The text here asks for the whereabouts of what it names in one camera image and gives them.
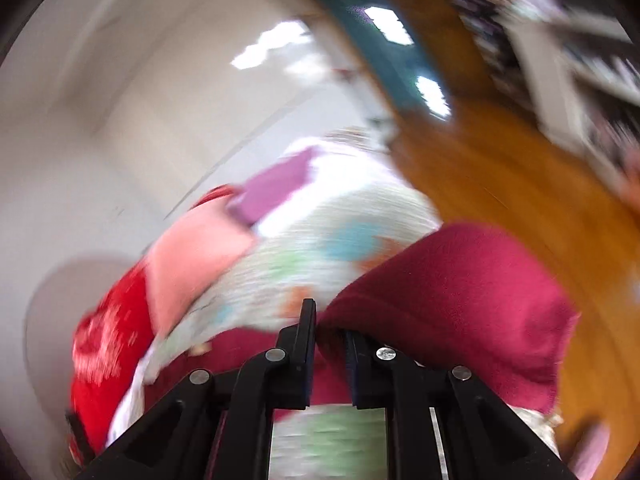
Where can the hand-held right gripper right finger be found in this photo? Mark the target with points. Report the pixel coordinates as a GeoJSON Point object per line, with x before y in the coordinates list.
{"type": "Point", "coordinates": [353, 372]}

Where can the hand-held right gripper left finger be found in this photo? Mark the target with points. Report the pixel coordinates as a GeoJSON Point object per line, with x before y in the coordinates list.
{"type": "Point", "coordinates": [304, 380]}

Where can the maroon garment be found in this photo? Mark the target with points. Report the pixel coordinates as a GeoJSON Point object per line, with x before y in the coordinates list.
{"type": "Point", "coordinates": [450, 300]}

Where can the shelf rack with clothes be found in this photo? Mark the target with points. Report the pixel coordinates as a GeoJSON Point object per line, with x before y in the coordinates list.
{"type": "Point", "coordinates": [560, 45]}

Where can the heart patterned quilt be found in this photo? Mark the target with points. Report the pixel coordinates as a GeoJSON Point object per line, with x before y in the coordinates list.
{"type": "Point", "coordinates": [325, 260]}

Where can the pink pillow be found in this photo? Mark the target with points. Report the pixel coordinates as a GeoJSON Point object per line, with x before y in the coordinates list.
{"type": "Point", "coordinates": [200, 260]}

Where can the purple pillow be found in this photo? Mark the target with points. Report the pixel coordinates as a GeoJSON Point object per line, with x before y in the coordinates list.
{"type": "Point", "coordinates": [270, 190]}

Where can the red floral quilt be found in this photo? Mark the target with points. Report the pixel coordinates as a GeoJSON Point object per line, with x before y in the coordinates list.
{"type": "Point", "coordinates": [115, 335]}

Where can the pink cloth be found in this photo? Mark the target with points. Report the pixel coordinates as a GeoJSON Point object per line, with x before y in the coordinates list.
{"type": "Point", "coordinates": [592, 452]}

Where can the teal glass door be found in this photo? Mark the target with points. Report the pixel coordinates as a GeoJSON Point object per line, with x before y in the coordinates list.
{"type": "Point", "coordinates": [380, 45]}

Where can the wooden door frame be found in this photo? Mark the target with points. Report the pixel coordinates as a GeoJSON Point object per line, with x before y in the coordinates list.
{"type": "Point", "coordinates": [440, 25]}

